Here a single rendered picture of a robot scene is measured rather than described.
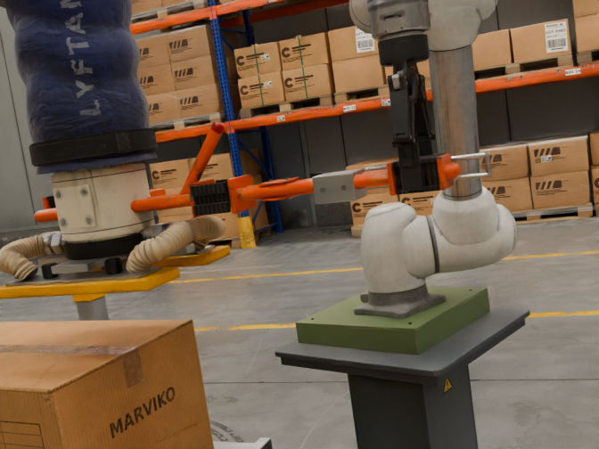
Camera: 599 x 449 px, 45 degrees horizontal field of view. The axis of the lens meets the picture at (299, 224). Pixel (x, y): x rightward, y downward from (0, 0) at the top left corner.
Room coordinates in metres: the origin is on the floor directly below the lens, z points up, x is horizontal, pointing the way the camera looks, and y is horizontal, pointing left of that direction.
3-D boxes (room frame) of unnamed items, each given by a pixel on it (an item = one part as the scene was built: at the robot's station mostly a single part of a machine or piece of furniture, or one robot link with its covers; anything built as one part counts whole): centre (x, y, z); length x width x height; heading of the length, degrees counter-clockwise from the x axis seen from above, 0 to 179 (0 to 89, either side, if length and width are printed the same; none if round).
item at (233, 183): (1.24, 0.12, 1.21); 0.10 x 0.08 x 0.06; 157
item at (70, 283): (1.25, 0.39, 1.11); 0.34 x 0.10 x 0.05; 67
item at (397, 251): (1.86, -0.24, 0.98); 0.18 x 0.16 x 0.22; 86
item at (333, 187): (1.16, -0.07, 1.21); 0.07 x 0.07 x 0.04; 67
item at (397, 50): (1.11, -0.19, 1.37); 0.08 x 0.07 x 0.09; 156
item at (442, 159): (1.10, -0.20, 1.21); 0.08 x 0.07 x 0.05; 67
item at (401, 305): (1.87, -0.22, 0.84); 0.22 x 0.18 x 0.06; 41
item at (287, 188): (1.37, 0.13, 1.21); 0.93 x 0.30 x 0.04; 67
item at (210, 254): (1.43, 0.32, 1.11); 0.34 x 0.10 x 0.05; 67
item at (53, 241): (1.34, 0.35, 1.15); 0.34 x 0.25 x 0.06; 67
